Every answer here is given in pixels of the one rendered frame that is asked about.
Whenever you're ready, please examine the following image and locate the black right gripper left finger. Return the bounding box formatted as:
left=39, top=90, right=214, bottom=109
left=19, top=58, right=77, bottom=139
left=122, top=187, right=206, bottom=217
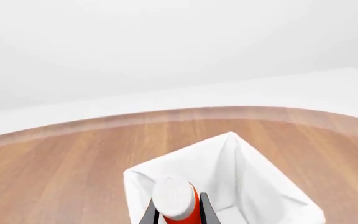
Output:
left=139, top=197, right=160, bottom=224

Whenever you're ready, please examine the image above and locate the white basket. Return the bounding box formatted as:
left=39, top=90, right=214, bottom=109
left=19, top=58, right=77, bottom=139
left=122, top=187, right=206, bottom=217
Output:
left=122, top=131, right=326, bottom=224

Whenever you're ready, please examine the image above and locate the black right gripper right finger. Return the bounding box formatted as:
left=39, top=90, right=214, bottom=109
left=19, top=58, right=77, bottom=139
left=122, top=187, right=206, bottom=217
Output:
left=199, top=192, right=221, bottom=224

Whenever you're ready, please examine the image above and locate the red ketchup bottle white cap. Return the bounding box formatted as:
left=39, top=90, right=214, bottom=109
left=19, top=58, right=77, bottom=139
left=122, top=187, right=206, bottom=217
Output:
left=152, top=176, right=203, bottom=224

